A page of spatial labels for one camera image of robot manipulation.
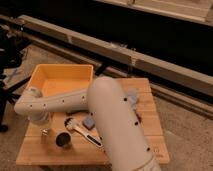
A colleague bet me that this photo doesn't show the metal fork wooden handle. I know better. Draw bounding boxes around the metal fork wooden handle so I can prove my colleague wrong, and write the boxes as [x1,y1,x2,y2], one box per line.
[41,129,49,143]

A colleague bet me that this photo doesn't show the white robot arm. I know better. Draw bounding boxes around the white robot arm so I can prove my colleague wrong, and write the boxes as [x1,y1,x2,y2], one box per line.
[14,76,161,171]

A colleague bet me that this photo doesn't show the metal cup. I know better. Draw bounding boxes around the metal cup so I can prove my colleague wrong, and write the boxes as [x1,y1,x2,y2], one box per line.
[55,132,71,149]

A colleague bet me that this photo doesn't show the blue crumpled cloth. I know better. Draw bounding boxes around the blue crumpled cloth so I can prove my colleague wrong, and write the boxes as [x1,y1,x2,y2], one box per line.
[126,90,139,109]

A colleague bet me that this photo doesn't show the blue sponge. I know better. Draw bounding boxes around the blue sponge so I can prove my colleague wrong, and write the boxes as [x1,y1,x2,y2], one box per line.
[82,116,95,130]

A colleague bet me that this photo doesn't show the dark red toy grapes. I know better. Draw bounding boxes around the dark red toy grapes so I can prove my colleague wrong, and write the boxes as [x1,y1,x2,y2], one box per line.
[135,113,142,123]

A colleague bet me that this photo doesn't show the yellow plastic bin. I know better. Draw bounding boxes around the yellow plastic bin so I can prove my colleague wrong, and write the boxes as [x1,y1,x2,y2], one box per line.
[22,63,94,107]

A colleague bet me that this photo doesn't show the black tripod stand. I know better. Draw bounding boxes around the black tripod stand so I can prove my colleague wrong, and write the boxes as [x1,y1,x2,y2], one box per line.
[0,26,30,133]

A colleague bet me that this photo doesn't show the long grey rail beam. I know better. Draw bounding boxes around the long grey rail beam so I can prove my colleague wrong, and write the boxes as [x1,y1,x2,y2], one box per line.
[0,14,213,96]

